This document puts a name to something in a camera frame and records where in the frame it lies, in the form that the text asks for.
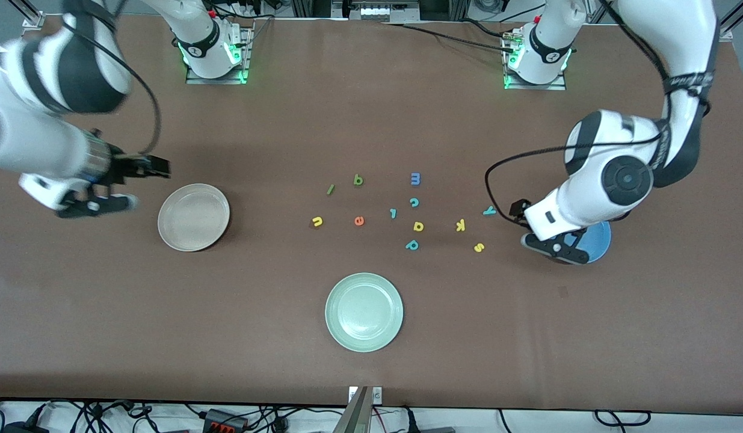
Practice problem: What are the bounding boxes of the beige brown plate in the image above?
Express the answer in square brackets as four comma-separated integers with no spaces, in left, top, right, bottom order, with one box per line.
[158,183,231,252]

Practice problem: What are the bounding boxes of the blue plate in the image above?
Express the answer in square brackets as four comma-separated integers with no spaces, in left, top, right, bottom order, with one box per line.
[549,220,612,265]

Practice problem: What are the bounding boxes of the brown table cover mat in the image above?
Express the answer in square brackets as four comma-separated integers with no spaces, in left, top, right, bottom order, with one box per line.
[0,14,743,416]

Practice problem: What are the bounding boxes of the pale green plate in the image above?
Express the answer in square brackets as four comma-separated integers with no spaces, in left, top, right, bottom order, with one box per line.
[325,272,404,353]

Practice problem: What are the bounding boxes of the grey control box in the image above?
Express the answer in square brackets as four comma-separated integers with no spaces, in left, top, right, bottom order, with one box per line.
[332,0,421,23]

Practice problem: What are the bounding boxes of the black orange power strip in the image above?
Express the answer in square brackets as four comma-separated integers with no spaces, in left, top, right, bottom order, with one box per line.
[202,408,250,431]

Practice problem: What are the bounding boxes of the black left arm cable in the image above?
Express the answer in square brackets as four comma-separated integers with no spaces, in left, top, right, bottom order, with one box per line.
[484,0,712,222]

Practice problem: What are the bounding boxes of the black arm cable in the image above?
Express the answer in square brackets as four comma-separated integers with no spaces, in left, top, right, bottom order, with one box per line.
[58,12,162,156]
[484,0,712,222]

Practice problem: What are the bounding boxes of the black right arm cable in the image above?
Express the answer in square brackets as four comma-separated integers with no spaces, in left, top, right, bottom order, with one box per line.
[58,12,162,156]

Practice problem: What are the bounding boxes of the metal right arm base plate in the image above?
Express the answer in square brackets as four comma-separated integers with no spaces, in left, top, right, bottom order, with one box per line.
[185,24,255,85]

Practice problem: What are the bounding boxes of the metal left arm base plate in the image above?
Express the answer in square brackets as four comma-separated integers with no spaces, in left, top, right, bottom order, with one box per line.
[502,29,568,91]

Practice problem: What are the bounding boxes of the aluminium frame corner profile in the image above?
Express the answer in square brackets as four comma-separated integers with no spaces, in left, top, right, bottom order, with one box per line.
[10,0,45,31]
[713,0,743,41]

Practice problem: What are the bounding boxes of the long black table cable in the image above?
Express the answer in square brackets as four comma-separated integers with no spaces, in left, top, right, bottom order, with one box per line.
[383,22,519,54]

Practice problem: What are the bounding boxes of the short black table cable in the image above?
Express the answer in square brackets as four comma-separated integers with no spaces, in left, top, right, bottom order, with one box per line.
[460,20,508,38]

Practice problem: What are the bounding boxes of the black looped floor cable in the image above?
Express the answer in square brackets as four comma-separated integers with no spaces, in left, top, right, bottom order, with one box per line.
[593,410,652,429]

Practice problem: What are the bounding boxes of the aluminium profile post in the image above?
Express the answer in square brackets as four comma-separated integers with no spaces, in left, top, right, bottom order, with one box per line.
[333,387,372,433]

